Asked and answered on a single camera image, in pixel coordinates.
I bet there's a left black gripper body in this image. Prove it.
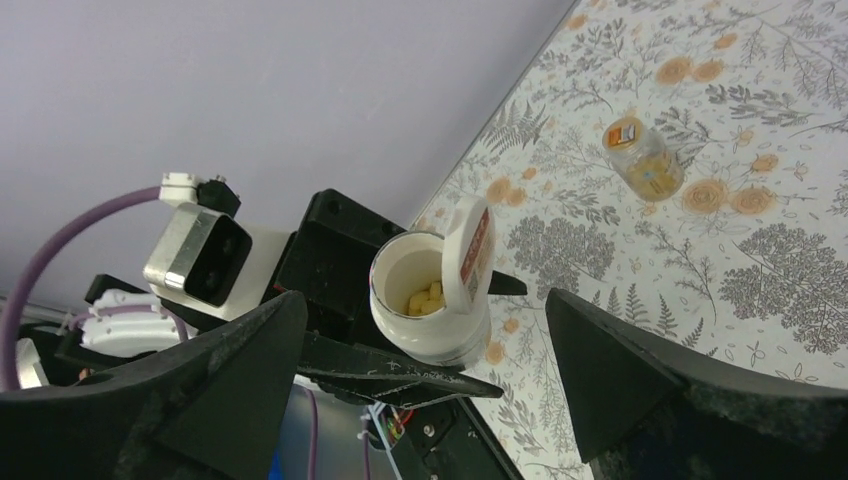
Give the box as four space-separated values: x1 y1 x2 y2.
56 188 458 480

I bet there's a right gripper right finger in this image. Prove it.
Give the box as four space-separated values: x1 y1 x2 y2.
545 289 847 479

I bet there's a white cap pill bottle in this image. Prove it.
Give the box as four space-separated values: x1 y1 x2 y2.
369 196 496 370

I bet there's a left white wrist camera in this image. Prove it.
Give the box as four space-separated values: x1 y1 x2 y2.
79 172 296 359

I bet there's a floral patterned table mat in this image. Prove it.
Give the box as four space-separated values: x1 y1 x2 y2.
416 1 847 479

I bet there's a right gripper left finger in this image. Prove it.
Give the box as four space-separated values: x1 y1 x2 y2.
1 291 308 479

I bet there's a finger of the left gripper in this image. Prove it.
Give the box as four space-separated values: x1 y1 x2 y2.
488 271 528 296
298 332 503 410

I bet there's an amber pill bottle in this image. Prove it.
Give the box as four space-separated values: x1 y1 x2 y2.
601 116 685 202

